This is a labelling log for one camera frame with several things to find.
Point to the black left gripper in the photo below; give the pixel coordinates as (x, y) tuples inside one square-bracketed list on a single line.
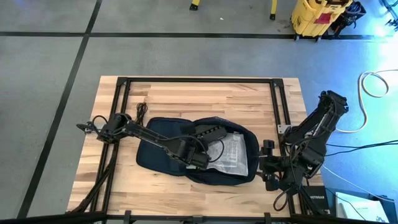
[(197, 158)]

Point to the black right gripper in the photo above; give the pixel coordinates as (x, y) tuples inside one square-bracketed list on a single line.
[(275, 168)]

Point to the white mesh zip pouch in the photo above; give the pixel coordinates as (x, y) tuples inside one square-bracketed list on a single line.
[(233, 155)]

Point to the navy blue backpack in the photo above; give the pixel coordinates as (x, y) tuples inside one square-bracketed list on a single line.
[(155, 152)]

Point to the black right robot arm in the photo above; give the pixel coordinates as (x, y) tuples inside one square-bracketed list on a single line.
[(317, 130)]

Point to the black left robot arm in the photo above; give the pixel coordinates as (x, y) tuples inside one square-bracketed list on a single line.
[(149, 135)]

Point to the yellow mop bucket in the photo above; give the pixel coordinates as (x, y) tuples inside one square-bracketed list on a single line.
[(311, 18)]

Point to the yellow stepladder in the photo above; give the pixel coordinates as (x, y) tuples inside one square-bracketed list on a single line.
[(273, 7)]

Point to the black tool bag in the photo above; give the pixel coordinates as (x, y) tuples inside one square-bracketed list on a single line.
[(351, 14)]

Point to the black Netgear network switch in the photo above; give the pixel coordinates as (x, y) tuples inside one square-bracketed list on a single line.
[(317, 199)]

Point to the black aluminium table frame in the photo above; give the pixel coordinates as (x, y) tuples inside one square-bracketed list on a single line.
[(199, 80)]

